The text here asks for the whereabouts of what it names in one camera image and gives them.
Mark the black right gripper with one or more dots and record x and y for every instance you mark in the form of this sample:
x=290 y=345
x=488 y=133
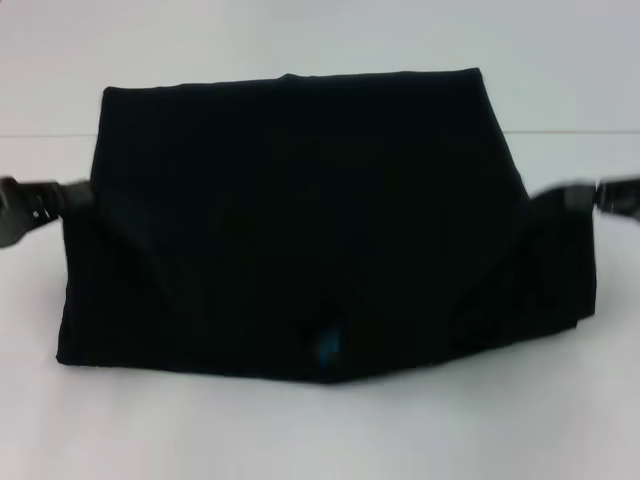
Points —
x=622 y=197

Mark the black shirt with FREE print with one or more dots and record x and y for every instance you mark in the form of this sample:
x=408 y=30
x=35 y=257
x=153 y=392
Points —
x=300 y=225

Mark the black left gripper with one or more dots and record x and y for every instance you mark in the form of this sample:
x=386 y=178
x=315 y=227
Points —
x=27 y=210

